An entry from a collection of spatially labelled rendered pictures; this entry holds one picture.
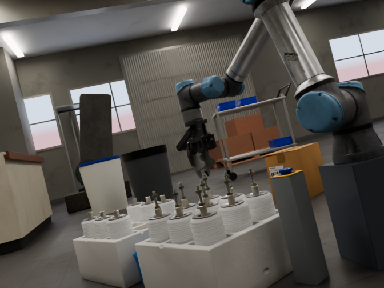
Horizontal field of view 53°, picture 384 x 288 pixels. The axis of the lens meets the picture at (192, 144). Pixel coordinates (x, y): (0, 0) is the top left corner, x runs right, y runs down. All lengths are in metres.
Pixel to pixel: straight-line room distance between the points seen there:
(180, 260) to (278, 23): 0.73
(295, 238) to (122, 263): 0.68
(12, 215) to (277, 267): 2.46
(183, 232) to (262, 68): 9.12
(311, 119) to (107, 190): 3.25
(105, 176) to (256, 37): 3.00
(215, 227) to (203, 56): 8.71
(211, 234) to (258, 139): 6.03
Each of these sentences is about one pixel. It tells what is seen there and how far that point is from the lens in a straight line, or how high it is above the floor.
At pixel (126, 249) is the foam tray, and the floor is 0.14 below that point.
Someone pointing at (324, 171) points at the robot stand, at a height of 0.28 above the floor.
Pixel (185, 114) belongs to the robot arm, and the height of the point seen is 0.58.
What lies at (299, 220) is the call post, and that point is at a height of 0.19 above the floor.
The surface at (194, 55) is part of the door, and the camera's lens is 9.65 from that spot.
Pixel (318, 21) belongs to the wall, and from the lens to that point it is 11.27.
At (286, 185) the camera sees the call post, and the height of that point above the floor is 0.29.
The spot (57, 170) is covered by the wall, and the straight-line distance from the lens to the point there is 9.14.
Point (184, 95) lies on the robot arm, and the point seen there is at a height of 0.65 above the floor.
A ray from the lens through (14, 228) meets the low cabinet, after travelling 3.35.
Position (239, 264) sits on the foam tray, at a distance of 1.13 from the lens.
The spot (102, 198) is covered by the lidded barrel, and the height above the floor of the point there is 0.17.
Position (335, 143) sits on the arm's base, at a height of 0.36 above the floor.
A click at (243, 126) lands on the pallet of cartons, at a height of 0.63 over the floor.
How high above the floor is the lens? 0.45
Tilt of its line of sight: 1 degrees up
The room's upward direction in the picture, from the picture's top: 14 degrees counter-clockwise
